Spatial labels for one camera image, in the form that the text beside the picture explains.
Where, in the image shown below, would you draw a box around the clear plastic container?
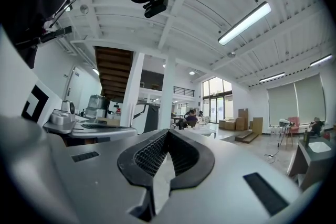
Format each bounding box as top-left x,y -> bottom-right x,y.
85,94 -> 109,119

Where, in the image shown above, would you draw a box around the pink chair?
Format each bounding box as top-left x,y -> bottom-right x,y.
287,116 -> 301,146

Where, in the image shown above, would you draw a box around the tripod with white device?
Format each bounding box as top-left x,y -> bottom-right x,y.
270,118 -> 291,149

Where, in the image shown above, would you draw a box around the wooden staircase with white stringer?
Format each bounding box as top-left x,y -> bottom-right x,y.
70,39 -> 145,128

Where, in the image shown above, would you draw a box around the white square pillar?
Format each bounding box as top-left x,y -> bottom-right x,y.
158,55 -> 177,131

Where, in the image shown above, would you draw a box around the flat cardboard sheet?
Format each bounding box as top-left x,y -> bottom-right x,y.
251,117 -> 264,136

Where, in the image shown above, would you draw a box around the black chest harness strap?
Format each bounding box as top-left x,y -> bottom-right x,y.
14,25 -> 73,48

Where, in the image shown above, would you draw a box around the small wooden steps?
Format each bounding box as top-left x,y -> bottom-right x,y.
234,130 -> 259,144

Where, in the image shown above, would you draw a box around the tall cardboard box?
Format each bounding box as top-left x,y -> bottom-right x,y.
238,108 -> 249,131

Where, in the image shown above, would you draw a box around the black mezzanine railing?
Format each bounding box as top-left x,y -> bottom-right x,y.
173,86 -> 195,97

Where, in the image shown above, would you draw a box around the white door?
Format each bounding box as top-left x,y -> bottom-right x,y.
64,67 -> 87,113

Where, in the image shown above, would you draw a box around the glass entrance doors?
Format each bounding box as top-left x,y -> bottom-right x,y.
202,76 -> 234,124

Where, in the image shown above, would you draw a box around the long ceiling light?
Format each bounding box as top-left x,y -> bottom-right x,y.
310,54 -> 333,67
217,1 -> 272,46
259,72 -> 286,83

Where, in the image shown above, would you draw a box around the dark wooden vanity cabinet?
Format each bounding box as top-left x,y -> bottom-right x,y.
287,135 -> 336,191

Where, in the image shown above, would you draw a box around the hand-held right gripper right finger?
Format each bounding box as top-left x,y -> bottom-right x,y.
152,130 -> 301,224

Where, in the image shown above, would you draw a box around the white dispenser machine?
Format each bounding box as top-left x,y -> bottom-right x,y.
106,101 -> 123,121

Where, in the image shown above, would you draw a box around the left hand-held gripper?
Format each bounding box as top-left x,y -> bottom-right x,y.
20,80 -> 139,139

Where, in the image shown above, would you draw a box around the grey roller blind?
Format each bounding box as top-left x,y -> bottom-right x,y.
267,82 -> 299,127
293,73 -> 327,124

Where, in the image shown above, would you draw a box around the low cardboard box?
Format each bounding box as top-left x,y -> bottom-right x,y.
219,118 -> 237,131

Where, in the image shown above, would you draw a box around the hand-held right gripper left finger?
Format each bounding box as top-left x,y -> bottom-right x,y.
48,128 -> 169,224

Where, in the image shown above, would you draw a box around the black head-mounted camera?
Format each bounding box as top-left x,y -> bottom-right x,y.
143,0 -> 169,18

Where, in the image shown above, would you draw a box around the brown cardboard box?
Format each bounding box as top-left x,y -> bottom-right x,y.
96,116 -> 121,127

